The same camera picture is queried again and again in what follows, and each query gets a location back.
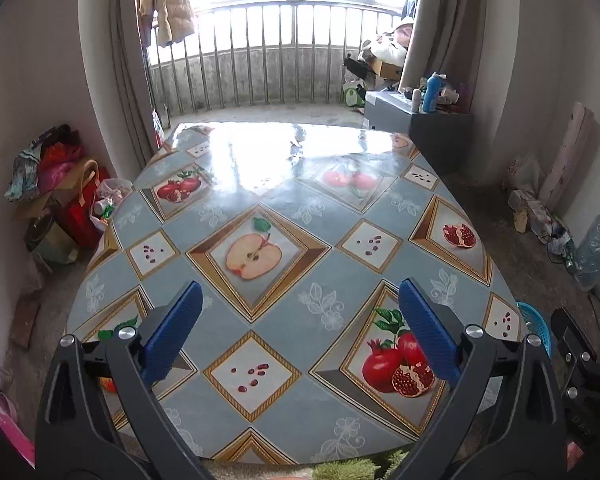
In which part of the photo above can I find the blue plastic bottle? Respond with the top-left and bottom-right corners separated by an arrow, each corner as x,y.
421,72 -> 443,113

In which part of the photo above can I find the pink plastic bag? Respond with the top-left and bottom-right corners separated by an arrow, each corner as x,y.
0,375 -> 36,468

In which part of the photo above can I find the large clear water jug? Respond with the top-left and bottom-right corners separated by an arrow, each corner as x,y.
572,212 -> 600,291

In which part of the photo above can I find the white and green bag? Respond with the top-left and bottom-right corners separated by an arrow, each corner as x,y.
342,82 -> 367,108

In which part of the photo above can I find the pile of plastic packaging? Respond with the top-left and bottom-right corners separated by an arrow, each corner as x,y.
507,187 -> 578,266

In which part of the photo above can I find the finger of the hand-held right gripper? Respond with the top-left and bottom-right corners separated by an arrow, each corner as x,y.
550,307 -> 598,361

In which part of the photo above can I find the metal balcony railing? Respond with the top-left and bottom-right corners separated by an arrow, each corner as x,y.
145,0 -> 406,116

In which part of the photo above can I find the dark green bag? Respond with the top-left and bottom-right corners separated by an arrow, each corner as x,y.
24,212 -> 81,266

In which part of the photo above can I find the white stuffed bag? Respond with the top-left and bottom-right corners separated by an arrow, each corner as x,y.
360,17 -> 416,63

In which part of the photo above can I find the table with fruit-pattern cloth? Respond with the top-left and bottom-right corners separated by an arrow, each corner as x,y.
66,121 -> 523,466

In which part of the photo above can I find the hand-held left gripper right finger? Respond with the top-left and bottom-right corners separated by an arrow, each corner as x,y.
392,277 -> 568,480

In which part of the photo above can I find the cardboard box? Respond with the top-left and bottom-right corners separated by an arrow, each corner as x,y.
367,52 -> 406,81

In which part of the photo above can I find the blue plastic basket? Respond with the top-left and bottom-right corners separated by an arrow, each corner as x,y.
515,301 -> 553,358

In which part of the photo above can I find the pinkish wooden board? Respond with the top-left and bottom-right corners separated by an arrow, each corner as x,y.
537,101 -> 600,213

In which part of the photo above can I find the grey curtain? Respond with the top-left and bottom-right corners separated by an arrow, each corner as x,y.
107,0 -> 163,153
397,0 -> 491,91

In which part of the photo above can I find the white plastic bag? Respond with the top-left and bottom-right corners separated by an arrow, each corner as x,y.
502,152 -> 543,191

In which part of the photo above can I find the hanging beige padded jacket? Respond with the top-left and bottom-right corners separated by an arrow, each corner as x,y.
136,0 -> 197,48

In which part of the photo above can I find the short wooden plank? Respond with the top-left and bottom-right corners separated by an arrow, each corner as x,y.
10,292 -> 43,350

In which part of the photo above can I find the grey cabinet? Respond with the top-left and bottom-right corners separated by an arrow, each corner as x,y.
364,90 -> 476,175

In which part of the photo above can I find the red tote bag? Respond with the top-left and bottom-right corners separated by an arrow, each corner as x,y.
55,159 -> 113,248

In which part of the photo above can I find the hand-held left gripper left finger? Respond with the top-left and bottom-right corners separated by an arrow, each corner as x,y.
35,280 -> 211,480

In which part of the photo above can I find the pile of colourful clothes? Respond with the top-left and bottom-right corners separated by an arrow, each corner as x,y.
5,124 -> 88,201

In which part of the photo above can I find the clear bag of wrappers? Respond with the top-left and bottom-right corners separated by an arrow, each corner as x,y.
91,177 -> 133,233

